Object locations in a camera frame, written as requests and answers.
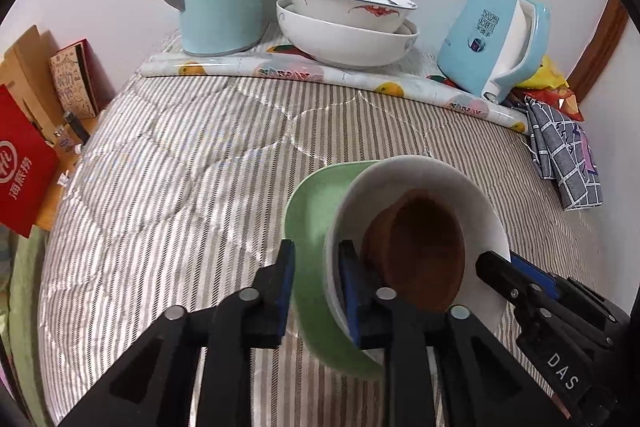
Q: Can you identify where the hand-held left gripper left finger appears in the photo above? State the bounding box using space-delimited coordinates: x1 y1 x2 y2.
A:
57 239 297 427

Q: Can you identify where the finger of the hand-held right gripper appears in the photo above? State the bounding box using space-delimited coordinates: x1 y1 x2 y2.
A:
475 251 618 348
509 254 632 325

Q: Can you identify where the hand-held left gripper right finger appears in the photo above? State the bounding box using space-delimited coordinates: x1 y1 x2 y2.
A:
338 239 566 427

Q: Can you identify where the green plate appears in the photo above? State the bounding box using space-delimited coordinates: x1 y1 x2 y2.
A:
283 160 396 380

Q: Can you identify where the brown bowl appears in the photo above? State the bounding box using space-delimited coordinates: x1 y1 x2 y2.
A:
361 188 468 314

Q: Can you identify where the grey checked cloth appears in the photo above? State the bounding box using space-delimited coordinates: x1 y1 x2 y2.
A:
522 99 603 212

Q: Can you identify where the grey striped quilt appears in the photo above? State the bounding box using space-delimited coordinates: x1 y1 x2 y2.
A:
37 24 601 427

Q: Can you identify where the red snack bag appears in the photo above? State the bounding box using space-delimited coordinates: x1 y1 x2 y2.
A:
520 87 583 122

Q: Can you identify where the yellow snack bag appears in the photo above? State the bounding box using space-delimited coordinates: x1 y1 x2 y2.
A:
515 56 571 90

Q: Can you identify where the rolled fruit-print plastic sheet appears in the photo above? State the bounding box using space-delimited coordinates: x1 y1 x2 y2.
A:
140 52 530 134

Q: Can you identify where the light blue electric kettle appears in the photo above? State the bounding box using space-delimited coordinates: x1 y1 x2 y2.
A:
437 0 552 105

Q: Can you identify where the large white bowl grey swirl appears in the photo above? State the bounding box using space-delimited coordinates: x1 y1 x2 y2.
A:
276 0 419 68

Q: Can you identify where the wooden side table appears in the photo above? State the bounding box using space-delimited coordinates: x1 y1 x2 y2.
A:
32 114 103 228

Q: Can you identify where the green blanket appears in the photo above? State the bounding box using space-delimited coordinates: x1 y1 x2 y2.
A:
0 227 56 427

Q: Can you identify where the black lighter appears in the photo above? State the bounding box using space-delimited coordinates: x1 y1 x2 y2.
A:
64 112 86 142

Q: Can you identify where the white bowl with red print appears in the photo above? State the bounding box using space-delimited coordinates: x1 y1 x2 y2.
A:
283 0 418 35

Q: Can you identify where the patterned box with red edge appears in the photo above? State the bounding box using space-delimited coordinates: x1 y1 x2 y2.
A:
49 38 103 120

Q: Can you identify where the brown cardboard box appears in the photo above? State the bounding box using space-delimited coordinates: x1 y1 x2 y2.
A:
0 25 68 142

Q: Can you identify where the wooden door frame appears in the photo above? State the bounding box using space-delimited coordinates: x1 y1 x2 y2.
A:
567 0 630 100

